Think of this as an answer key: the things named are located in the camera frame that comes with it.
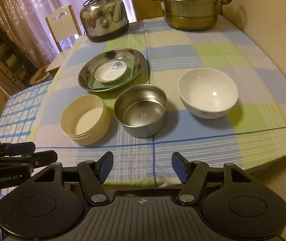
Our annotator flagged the cream plastic bowl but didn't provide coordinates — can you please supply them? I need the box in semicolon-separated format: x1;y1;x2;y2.
60;94;110;146

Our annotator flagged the stainless steel bowl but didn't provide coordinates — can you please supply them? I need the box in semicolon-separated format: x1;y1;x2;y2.
114;84;167;138

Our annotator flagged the white ceramic bowl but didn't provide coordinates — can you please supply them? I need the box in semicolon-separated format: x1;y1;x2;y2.
178;67;239;119

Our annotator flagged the green square plate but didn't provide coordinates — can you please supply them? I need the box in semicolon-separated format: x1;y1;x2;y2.
88;58;134;89

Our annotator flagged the small white floral dish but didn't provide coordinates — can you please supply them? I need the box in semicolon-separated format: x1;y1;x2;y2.
94;60;127;83

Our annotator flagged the large steel plate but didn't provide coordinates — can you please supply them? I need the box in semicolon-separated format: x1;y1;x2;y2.
78;48;147;93

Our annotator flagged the blue patterned cloth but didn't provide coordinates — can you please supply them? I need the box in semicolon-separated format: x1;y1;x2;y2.
0;81;51;143

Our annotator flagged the plaid tablecloth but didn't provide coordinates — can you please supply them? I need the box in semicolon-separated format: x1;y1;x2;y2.
29;16;286;187

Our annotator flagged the round stool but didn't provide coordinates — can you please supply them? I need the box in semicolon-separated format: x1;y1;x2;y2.
28;65;53;86

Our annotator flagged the dark metal rack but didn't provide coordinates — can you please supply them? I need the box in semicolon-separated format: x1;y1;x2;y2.
0;28;38;90

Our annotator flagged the white wooden chair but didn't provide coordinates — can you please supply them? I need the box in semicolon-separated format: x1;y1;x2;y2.
45;5;82;72

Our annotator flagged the stainless steel kettle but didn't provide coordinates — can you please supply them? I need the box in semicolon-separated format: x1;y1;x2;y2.
80;0;129;42

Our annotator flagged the pink curtain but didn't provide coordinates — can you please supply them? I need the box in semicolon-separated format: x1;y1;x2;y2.
0;0;137;69

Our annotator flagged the stacked steel steamer pot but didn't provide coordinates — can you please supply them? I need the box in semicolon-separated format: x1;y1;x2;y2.
151;0;232;32

